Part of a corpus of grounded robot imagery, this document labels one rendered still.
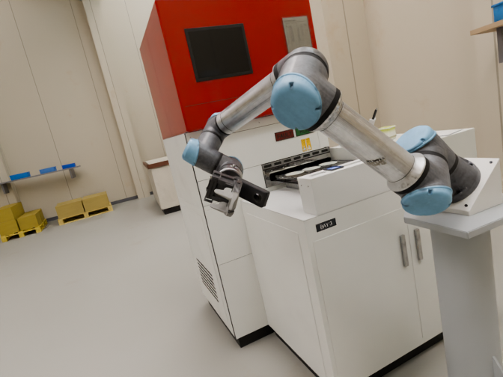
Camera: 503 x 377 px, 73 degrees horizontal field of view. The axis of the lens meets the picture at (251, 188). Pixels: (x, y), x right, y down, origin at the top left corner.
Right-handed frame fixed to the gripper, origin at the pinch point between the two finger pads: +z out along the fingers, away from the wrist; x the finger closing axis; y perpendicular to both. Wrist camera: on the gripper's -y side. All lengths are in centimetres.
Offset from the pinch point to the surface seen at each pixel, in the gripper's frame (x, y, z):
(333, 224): -11, -41, -43
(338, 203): -3, -41, -46
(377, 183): 7, -55, -55
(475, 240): 8, -71, -15
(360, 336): -50, -70, -37
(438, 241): 3, -65, -21
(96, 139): -247, 304, -748
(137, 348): -148, 18, -95
